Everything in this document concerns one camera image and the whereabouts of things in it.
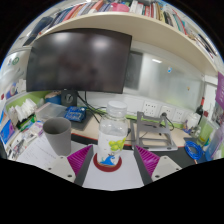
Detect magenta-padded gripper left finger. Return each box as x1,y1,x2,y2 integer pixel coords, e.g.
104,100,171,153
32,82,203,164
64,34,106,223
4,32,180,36
44,144,94,187

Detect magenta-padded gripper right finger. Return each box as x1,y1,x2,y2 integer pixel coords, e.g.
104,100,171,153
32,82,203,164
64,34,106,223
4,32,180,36
134,144,184,185

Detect clear plastic water bottle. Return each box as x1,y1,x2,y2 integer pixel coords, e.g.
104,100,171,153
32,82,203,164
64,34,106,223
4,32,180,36
96,100,129,167

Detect flat round red coaster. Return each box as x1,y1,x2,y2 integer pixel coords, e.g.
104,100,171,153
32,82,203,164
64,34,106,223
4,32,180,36
92,152,123,173

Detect grey cup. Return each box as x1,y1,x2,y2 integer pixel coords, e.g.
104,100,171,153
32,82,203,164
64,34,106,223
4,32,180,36
42,116,73,157

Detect handwritten white paper sheet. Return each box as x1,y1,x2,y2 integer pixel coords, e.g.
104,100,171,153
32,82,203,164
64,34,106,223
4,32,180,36
14,133,73,168

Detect blue circuit board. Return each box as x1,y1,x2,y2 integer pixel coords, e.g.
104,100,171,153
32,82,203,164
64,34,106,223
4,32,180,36
63,105,88,123

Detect clear plastic box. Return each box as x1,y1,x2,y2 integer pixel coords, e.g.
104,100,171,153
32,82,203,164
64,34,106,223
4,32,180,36
34,102,68,122

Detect white ceramic jar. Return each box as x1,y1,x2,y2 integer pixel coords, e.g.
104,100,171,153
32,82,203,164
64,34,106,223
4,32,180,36
186,112,201,129

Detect blue round container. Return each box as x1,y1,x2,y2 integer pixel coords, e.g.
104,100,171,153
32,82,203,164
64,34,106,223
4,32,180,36
44,91,63,105

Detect green box with tissues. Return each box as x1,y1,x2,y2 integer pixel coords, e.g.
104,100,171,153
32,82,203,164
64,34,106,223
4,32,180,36
9,98,38,131

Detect purple hanging banner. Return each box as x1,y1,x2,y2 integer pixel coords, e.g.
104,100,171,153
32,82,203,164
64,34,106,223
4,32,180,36
214,71,224,109

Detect black computer monitor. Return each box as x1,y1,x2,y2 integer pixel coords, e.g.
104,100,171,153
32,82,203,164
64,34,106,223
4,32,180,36
25,28,133,108

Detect black plug cable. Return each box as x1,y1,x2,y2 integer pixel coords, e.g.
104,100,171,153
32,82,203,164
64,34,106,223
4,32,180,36
161,113,176,132

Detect blue coiled cable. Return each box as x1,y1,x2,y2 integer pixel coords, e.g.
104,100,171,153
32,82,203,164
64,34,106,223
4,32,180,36
184,139,205,164

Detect white wall socket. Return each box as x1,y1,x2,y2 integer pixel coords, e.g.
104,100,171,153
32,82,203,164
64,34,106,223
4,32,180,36
159,105,175,120
142,101,158,118
173,108,186,123

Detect black tangled cables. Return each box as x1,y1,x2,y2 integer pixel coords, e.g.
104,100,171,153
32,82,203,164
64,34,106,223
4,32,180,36
77,91,108,117

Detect wall shelf with books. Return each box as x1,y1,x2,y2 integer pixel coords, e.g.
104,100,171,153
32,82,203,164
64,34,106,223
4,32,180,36
23,0,219,78

